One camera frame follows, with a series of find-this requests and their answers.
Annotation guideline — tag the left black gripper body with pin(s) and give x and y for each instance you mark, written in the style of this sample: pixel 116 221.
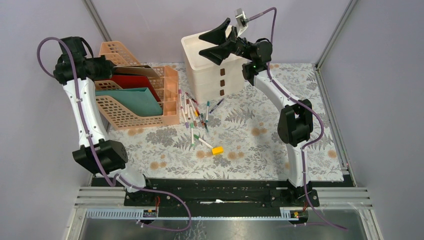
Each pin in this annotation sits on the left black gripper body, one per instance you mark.
pixel 101 67

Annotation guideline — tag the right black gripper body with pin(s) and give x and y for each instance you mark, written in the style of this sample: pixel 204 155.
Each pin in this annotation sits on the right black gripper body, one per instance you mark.
pixel 240 47

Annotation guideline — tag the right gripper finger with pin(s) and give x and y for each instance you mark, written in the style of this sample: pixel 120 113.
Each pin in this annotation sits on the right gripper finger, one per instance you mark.
pixel 217 54
pixel 217 36

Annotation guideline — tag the white three-drawer cabinet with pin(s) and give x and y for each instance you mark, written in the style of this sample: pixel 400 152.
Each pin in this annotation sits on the white three-drawer cabinet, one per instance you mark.
pixel 207 80

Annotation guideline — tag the red ring binder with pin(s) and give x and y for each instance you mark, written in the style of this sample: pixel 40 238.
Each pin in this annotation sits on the red ring binder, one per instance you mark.
pixel 135 81

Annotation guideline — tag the beige notebook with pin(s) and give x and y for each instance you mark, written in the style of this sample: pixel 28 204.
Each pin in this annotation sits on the beige notebook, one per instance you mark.
pixel 142 70

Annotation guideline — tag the teal folder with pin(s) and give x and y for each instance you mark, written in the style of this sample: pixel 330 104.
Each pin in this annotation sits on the teal folder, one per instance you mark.
pixel 138 100

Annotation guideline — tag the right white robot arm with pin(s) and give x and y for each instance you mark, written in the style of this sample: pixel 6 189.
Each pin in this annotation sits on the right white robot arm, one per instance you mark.
pixel 295 123

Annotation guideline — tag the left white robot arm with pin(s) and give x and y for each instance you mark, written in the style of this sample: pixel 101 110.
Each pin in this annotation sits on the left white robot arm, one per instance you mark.
pixel 97 153

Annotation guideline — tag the blue pen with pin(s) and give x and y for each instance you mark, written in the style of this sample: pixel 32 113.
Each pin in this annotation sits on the blue pen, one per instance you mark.
pixel 216 106

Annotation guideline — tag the red capped marker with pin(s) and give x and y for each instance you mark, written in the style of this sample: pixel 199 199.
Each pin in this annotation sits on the red capped marker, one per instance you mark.
pixel 192 98

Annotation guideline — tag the peach plastic file organizer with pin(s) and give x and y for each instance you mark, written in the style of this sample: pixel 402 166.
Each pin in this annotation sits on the peach plastic file organizer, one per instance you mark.
pixel 166 87

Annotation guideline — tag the green marker upright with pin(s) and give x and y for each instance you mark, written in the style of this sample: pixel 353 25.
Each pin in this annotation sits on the green marker upright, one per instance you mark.
pixel 192 134

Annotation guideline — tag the floral table mat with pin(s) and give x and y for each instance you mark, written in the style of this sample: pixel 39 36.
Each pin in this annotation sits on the floral table mat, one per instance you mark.
pixel 245 125

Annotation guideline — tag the green capped white marker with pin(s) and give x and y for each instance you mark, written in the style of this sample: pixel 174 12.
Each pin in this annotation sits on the green capped white marker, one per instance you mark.
pixel 203 141

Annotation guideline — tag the yellow eraser block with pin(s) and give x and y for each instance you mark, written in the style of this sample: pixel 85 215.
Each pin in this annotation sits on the yellow eraser block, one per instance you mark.
pixel 217 150

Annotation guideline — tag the aluminium corner frame post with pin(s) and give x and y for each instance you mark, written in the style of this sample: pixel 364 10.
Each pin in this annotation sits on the aluminium corner frame post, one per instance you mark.
pixel 94 14

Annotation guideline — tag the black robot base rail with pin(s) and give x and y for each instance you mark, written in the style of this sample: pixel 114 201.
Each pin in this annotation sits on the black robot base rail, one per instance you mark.
pixel 217 198

